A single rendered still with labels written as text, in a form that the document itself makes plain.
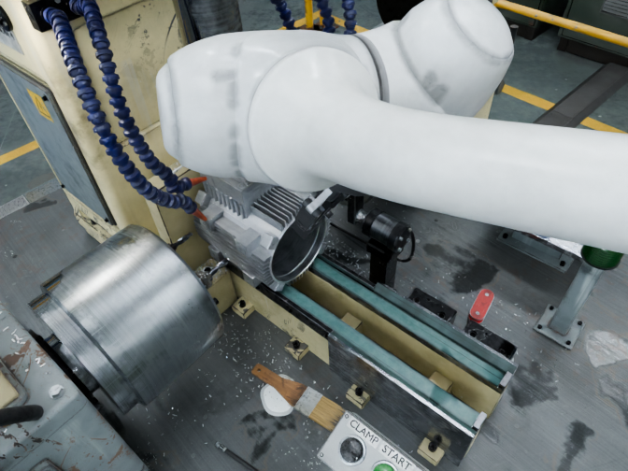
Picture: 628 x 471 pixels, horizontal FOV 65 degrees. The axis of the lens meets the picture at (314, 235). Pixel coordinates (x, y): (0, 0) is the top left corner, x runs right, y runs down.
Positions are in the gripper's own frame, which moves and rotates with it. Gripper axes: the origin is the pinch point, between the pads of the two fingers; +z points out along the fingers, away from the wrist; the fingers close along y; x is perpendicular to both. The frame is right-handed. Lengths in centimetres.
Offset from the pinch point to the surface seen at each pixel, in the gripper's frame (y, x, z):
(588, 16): -311, 10, 100
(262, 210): -3.2, -8.0, 14.7
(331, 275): -10.1, 9.6, 25.2
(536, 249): -53, 39, 21
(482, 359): -12.2, 37.8, 8.9
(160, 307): 22.4, -5.2, 9.7
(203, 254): 3.3, -11.9, 36.1
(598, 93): -269, 48, 105
